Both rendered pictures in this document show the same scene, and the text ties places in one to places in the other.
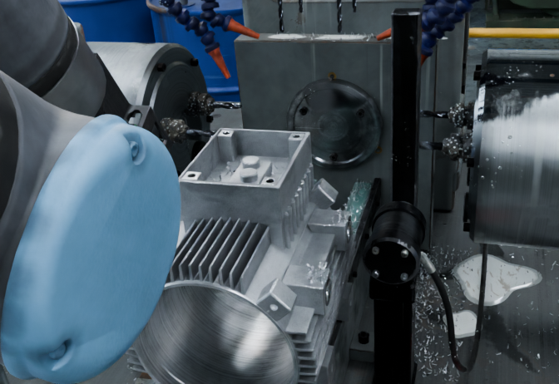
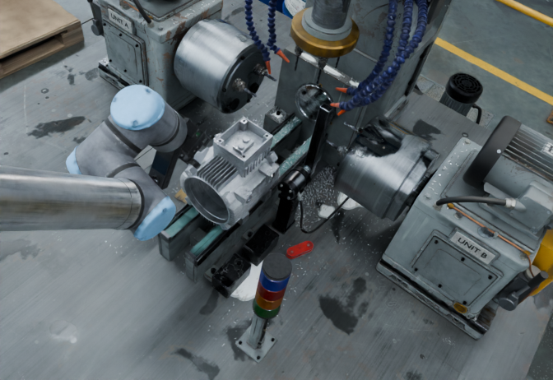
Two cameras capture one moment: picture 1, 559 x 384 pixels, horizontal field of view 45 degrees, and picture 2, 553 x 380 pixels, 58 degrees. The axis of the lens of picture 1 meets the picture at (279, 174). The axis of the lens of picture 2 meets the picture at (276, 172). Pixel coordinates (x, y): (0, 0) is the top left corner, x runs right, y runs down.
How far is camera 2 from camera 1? 0.74 m
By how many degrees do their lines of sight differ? 24
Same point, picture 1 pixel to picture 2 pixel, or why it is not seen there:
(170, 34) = not seen: outside the picture
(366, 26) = (352, 61)
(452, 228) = not seen: hidden behind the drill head
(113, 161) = (158, 215)
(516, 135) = (356, 164)
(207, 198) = (222, 151)
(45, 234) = (143, 225)
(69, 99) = (172, 145)
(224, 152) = (240, 127)
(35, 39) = (164, 136)
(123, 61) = (227, 49)
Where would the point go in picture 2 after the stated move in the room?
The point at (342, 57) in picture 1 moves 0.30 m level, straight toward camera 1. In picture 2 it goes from (327, 81) to (285, 144)
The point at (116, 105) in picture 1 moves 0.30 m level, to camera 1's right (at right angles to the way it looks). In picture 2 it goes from (192, 130) to (318, 173)
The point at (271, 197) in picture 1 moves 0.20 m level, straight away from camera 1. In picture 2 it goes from (241, 162) to (267, 110)
